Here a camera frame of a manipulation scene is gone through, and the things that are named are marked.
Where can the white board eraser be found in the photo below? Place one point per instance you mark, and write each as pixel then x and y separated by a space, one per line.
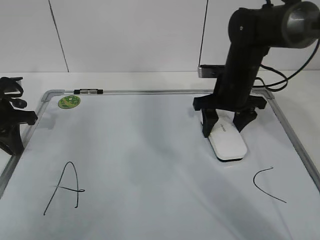
pixel 227 143

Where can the black silver frame clip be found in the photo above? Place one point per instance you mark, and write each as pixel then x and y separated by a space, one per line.
pixel 88 91

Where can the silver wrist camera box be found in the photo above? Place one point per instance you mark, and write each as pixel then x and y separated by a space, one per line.
pixel 210 71

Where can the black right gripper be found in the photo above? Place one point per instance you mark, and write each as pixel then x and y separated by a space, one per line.
pixel 244 113

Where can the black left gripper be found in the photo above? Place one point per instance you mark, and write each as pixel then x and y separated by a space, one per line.
pixel 12 115

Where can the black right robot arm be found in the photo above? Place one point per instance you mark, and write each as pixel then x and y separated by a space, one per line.
pixel 295 24

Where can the white board with grey frame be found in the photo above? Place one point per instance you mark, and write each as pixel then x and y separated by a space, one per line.
pixel 134 165

